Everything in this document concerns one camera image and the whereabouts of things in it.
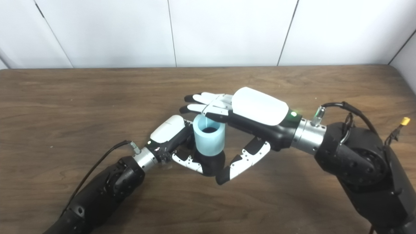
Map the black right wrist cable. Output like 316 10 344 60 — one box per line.
310 101 379 137

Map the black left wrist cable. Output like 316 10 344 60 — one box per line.
60 140 141 216

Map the light-blue hose cylinder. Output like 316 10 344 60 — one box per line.
193 114 226 157

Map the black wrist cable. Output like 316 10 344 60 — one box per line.
60 140 141 216
310 101 379 137

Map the black-white left robot hand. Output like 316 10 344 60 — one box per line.
145 115 203 174

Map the black funnel-shaped nozzle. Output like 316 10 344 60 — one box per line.
192 148 226 177

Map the black-white right robot hand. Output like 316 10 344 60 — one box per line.
179 87 303 186

